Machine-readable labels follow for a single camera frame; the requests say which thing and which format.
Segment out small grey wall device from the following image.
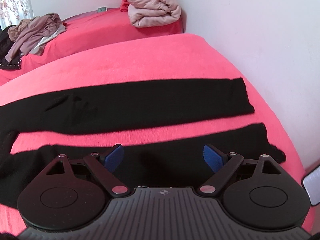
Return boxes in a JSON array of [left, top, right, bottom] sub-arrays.
[[97, 6, 108, 13]]

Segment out red bed sheet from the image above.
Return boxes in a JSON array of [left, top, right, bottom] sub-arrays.
[[1, 8, 183, 85]]

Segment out black garment with studs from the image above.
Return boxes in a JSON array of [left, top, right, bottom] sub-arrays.
[[1, 25, 21, 71]]

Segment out floral curtain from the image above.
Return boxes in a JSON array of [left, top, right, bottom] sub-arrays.
[[1, 0, 34, 30]]

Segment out black pants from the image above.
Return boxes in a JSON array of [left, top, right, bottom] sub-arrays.
[[1, 78, 286, 208]]

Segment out folded pink quilt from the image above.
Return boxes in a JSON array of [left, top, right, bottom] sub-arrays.
[[127, 0, 181, 28]]

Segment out white phone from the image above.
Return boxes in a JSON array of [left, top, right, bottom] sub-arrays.
[[302, 166, 320, 206]]

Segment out pink fleece blanket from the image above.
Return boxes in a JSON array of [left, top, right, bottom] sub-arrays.
[[0, 32, 317, 237]]

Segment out mauve clothes pile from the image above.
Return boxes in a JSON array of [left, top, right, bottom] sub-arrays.
[[4, 13, 66, 63]]

